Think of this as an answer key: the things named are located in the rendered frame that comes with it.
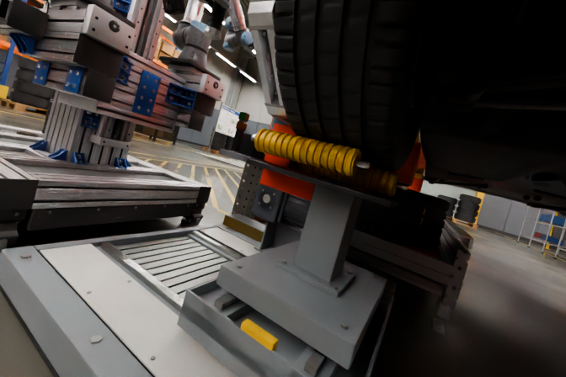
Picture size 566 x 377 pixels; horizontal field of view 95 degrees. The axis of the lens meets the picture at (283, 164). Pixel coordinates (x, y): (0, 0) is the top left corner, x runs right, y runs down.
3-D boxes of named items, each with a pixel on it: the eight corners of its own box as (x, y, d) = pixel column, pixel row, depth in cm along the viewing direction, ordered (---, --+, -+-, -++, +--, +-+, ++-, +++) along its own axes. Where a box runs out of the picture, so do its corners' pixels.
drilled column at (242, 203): (239, 236, 147) (259, 164, 146) (226, 229, 152) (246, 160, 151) (249, 234, 155) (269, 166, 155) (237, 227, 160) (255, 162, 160)
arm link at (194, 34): (191, 42, 127) (199, 15, 127) (178, 44, 136) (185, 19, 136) (212, 54, 137) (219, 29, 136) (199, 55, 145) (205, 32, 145)
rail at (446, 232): (461, 298, 94) (478, 240, 93) (443, 290, 96) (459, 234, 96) (435, 230, 309) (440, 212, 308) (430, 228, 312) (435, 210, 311)
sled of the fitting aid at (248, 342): (340, 474, 36) (360, 406, 36) (175, 329, 53) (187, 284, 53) (387, 323, 79) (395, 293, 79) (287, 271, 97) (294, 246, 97)
